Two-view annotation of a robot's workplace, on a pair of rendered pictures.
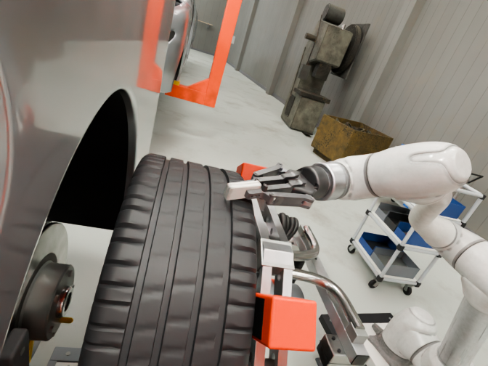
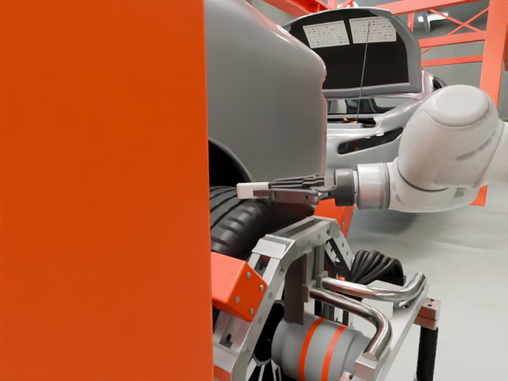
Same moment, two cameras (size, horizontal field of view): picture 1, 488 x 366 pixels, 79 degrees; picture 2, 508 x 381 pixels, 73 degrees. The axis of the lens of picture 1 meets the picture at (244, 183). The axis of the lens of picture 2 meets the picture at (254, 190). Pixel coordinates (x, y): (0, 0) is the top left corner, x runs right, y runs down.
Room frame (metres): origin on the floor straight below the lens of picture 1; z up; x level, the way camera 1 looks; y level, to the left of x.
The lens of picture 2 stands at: (0.06, -0.56, 1.33)
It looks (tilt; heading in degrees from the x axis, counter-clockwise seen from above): 10 degrees down; 52
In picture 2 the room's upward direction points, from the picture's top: straight up
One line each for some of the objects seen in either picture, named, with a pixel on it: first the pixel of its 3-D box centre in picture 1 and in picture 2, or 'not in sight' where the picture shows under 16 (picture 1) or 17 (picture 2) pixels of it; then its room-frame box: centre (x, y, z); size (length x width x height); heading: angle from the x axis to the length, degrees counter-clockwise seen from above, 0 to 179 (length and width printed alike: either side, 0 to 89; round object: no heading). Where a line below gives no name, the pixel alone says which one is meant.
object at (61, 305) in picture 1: (63, 301); not in sight; (0.42, 0.28, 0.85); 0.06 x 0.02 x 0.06; 16
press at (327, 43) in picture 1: (319, 72); not in sight; (7.22, -0.83, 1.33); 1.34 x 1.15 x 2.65; 23
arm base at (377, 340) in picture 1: (391, 343); not in sight; (1.09, -0.93, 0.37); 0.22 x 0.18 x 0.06; 34
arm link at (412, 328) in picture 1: (412, 330); not in sight; (1.07, -0.95, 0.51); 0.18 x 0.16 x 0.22; 25
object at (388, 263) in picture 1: (404, 226); not in sight; (2.24, -1.37, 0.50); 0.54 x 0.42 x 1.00; 16
